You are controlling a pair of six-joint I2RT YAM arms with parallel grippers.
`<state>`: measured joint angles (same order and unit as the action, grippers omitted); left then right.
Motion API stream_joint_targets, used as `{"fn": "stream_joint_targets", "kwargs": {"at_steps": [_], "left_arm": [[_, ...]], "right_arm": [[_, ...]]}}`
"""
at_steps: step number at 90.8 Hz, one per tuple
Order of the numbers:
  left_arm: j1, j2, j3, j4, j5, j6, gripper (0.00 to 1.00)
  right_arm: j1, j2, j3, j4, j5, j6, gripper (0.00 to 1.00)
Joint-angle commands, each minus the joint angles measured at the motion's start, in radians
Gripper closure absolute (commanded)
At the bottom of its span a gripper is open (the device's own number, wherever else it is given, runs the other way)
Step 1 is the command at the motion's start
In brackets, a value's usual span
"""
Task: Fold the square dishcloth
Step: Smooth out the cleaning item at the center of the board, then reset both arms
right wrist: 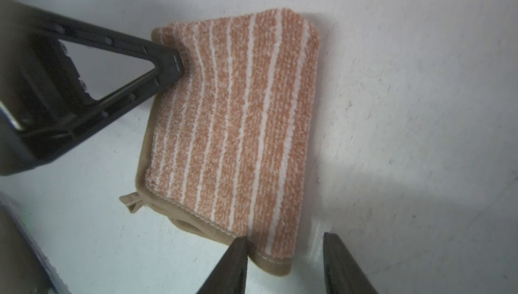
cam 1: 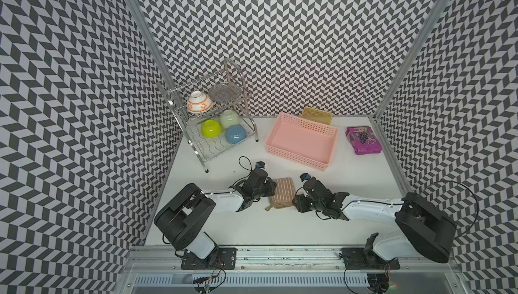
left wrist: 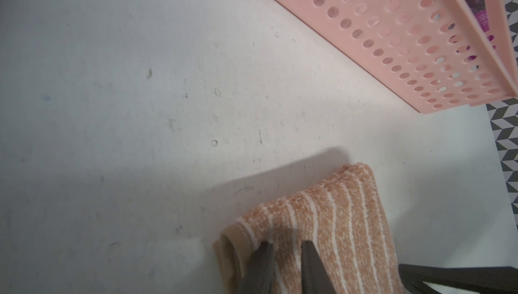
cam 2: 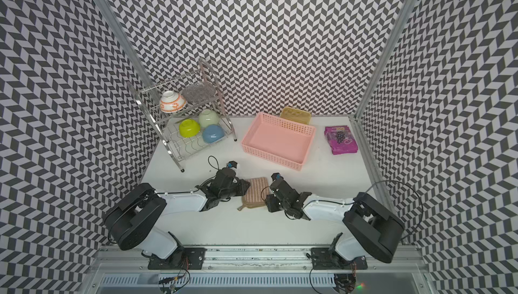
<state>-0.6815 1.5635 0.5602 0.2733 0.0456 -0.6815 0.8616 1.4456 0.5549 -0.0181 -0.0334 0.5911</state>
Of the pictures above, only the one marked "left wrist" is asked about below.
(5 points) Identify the pink perforated plastic basket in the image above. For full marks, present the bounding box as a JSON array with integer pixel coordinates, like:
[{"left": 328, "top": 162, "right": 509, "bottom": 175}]
[{"left": 276, "top": 0, "right": 517, "bottom": 114}]

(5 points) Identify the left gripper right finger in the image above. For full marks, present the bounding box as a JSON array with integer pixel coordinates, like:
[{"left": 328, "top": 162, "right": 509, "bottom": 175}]
[{"left": 301, "top": 241, "right": 337, "bottom": 294}]

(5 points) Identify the striped beige square dishcloth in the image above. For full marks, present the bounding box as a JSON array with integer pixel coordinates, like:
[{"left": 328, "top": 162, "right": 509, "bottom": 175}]
[{"left": 213, "top": 163, "right": 403, "bottom": 293}]

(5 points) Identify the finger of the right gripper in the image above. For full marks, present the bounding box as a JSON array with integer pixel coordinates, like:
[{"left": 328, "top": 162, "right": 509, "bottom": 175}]
[{"left": 398, "top": 264, "right": 517, "bottom": 293}]

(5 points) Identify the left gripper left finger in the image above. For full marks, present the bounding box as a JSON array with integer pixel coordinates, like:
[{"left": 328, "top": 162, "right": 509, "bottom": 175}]
[{"left": 237, "top": 241, "right": 275, "bottom": 294}]

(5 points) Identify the purple snack packet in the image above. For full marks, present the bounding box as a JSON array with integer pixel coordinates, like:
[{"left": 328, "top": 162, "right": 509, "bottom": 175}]
[{"left": 456, "top": 0, "right": 499, "bottom": 52}]

